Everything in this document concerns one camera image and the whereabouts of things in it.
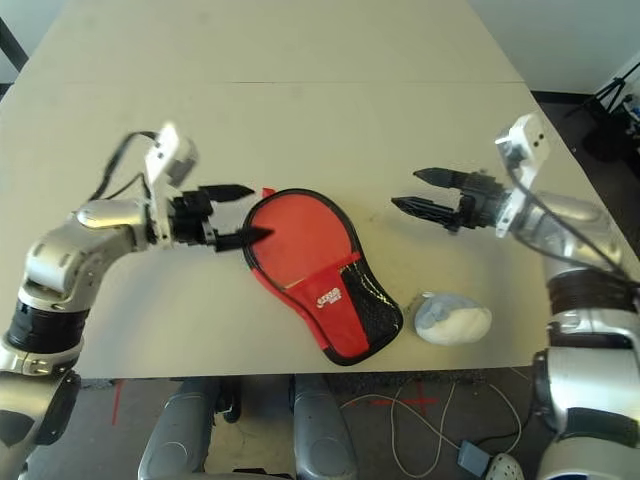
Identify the grey right robot leg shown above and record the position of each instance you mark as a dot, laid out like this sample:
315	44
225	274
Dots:
320	430

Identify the red black paddle case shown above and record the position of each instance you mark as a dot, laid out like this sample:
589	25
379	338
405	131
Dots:
340	320

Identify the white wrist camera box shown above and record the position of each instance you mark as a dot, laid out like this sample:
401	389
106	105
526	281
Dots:
167	150
530	140

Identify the black frame side table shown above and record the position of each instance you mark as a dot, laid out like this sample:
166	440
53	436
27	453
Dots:
12	45

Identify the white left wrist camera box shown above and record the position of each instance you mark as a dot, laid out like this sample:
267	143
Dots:
167	150

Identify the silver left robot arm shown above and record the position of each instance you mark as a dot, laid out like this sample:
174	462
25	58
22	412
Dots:
100	225

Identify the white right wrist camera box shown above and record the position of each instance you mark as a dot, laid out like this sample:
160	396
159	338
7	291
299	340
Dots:
530	140

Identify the black tripod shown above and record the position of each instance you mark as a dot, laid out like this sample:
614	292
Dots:
610	90

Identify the grey left robot leg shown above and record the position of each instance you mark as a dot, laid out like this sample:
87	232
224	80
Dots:
177	435

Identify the blue white package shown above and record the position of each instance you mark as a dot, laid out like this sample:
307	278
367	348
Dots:
632	107

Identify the grey robot leg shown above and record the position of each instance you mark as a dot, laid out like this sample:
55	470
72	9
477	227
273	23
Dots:
177	435
320	430

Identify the grey foot pedal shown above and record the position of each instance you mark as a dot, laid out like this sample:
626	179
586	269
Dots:
474	457

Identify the white clog shoe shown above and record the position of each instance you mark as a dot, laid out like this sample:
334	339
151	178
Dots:
505	467

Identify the red ping-pong paddle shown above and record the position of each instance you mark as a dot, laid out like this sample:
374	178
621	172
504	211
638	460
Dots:
295	235

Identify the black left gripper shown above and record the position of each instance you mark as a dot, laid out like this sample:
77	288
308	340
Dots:
192	220

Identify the red floor tape cross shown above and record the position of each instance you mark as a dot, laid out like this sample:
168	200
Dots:
422	400

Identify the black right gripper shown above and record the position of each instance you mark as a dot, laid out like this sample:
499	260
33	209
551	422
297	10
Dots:
480	200

